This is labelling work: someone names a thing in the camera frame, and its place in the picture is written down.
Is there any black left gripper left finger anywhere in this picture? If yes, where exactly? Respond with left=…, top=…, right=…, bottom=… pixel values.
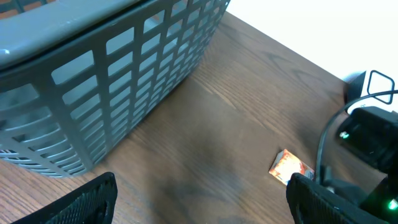
left=12, top=172, right=118, bottom=224

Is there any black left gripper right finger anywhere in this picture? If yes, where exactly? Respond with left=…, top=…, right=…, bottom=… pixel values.
left=286, top=173, right=387, bottom=224

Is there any orange snack packet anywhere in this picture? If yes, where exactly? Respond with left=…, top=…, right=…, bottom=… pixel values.
left=269, top=149, right=315, bottom=185

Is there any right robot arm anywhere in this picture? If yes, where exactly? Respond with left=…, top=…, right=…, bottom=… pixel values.
left=314, top=106, right=397, bottom=223

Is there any white barcode scanner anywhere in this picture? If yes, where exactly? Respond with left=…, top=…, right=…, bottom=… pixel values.
left=345, top=70, right=397, bottom=114

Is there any grey plastic basket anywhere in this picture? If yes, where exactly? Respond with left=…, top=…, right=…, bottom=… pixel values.
left=1, top=0, right=229, bottom=177

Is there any black right camera cable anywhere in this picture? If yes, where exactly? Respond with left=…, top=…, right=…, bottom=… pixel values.
left=314, top=89, right=398, bottom=184

